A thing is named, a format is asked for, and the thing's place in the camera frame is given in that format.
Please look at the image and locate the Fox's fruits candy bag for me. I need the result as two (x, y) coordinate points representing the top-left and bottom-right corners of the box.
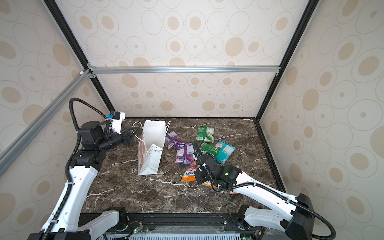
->
(202, 181), (212, 188)
(181, 163), (198, 182)

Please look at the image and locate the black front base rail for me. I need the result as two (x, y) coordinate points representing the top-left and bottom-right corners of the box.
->
(52, 211), (313, 240)

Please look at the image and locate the white paper gift bag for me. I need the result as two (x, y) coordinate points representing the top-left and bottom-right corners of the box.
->
(132, 120), (170, 176)

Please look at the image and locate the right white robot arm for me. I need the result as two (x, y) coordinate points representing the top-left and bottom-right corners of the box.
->
(195, 153), (315, 240)

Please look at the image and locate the black corrugated cable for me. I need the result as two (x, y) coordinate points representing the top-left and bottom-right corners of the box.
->
(38, 97), (110, 240)
(191, 140), (337, 240)

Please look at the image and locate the horizontal aluminium back bar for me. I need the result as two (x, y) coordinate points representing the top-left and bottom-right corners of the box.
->
(88, 65), (281, 74)

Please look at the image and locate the black left frame post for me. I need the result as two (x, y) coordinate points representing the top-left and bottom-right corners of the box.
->
(43, 0), (116, 111)

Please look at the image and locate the teal snack bag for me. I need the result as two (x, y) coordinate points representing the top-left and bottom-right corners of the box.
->
(215, 141), (236, 165)

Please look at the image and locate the black right frame post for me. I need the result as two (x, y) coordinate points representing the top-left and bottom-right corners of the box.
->
(255, 0), (320, 123)

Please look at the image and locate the diagonal aluminium left bar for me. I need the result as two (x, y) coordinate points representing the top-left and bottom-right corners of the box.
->
(1, 70), (91, 175)

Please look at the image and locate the near green snack bag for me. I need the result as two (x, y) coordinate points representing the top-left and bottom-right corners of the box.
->
(200, 143), (221, 158)

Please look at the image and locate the green snack bag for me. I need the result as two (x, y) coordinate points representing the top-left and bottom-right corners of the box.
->
(200, 143), (221, 158)
(196, 126), (215, 143)

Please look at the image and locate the large purple snack bag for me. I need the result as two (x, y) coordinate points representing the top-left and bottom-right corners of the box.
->
(174, 142), (196, 165)

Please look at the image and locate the black frame post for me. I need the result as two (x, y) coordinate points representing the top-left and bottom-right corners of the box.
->
(43, 0), (116, 111)
(255, 0), (320, 123)

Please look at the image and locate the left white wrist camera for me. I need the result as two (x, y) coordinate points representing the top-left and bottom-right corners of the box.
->
(107, 111), (126, 135)

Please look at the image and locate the small purple snack bag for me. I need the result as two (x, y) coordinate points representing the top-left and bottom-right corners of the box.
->
(165, 131), (181, 150)

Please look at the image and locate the left black corrugated cable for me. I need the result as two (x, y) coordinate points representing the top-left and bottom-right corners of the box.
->
(38, 97), (110, 240)

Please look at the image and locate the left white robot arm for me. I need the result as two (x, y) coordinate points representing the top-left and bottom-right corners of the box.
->
(28, 121), (141, 240)

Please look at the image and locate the orange candy bag face down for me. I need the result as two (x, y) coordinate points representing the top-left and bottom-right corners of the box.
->
(229, 191), (241, 195)

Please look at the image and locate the far green snack bag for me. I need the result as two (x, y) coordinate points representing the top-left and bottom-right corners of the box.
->
(196, 126), (215, 143)

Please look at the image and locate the right black corrugated cable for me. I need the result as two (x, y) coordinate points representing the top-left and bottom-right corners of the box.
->
(191, 140), (337, 240)

